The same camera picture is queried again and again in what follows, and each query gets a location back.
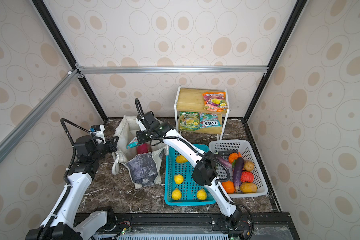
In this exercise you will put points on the green lemon candy bag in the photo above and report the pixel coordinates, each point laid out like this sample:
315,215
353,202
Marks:
189,121

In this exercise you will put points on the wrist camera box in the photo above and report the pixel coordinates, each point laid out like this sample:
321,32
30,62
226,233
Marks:
98,131
149,120

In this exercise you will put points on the yellow lemon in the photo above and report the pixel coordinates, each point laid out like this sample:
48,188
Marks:
176,195
202,195
178,179

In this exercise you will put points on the dark purple eggplant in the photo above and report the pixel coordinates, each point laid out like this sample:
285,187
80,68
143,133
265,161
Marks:
237,172

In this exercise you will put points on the orange white basket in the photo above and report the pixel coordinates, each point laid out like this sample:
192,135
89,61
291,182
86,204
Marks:
229,187
233,157

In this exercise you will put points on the brown potato front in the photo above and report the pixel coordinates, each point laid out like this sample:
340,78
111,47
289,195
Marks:
248,188

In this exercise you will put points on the teal plastic basket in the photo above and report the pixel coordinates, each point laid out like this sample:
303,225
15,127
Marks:
188,188

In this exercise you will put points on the yellow mango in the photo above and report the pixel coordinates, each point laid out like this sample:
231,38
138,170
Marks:
181,159

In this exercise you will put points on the yellow lemon middle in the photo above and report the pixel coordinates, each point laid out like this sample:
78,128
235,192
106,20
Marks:
178,179

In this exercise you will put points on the yellow lemon front right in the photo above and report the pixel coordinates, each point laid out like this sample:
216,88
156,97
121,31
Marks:
202,195

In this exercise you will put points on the orange back white basket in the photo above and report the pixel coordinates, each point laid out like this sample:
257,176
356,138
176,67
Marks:
233,157

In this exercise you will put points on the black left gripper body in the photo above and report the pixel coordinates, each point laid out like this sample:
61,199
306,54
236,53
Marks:
102,149

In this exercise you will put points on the red knobbly fruit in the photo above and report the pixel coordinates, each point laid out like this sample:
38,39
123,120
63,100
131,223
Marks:
247,177

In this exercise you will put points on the yellow lemon front left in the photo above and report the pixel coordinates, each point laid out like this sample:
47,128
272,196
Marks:
176,195

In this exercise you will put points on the silver aluminium frame bar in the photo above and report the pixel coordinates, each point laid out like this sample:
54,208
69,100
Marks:
14,137
173,70

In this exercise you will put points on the white wire wooden shelf rack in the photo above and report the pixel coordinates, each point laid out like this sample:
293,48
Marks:
191,100

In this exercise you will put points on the silver aluminium frame bar left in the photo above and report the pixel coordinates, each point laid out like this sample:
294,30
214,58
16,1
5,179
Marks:
14,137

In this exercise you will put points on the brown potato back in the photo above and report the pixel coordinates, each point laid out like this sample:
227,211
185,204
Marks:
248,166

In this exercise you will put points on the brown potato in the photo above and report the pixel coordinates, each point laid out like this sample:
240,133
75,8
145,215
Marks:
248,166
248,188

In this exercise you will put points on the teal mint blossom candy bag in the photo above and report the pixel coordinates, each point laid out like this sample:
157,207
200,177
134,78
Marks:
134,143

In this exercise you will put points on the purple eggplant long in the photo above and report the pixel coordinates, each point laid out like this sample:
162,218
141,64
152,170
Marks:
222,161

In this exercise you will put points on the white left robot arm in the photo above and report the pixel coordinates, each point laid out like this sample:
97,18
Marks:
89,147

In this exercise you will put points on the white plastic basket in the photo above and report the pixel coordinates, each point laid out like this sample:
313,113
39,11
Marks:
225,147

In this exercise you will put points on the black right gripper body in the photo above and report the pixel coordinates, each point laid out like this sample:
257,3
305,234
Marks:
143,135

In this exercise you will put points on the cream canvas grocery bag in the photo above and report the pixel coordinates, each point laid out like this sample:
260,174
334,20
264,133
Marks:
144,168

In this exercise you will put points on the teal Fox's candy bag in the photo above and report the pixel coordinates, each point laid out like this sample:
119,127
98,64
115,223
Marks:
209,121

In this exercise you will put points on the orange fruits candy bag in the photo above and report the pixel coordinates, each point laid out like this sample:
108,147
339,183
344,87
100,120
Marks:
215,101

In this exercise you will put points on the pink dragon fruit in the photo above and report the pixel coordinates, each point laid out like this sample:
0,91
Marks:
144,148

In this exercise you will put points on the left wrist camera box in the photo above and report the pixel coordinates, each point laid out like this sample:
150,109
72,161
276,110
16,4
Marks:
98,131

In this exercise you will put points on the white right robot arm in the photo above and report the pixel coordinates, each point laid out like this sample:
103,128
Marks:
205,170

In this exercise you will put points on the orange front white basket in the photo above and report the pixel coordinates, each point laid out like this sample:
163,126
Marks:
229,187

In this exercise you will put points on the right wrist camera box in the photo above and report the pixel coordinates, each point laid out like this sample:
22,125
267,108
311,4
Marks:
149,120

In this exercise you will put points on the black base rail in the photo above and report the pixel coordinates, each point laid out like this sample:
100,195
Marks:
199,226

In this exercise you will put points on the silver aluminium frame bar back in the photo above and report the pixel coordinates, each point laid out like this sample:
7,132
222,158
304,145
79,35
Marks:
173,70

